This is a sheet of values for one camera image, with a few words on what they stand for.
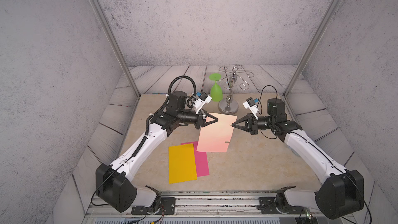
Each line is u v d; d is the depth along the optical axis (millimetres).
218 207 741
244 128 670
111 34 871
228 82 928
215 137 687
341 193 396
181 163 874
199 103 623
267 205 719
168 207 729
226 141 724
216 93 983
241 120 669
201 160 888
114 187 390
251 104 644
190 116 615
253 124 625
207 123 655
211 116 655
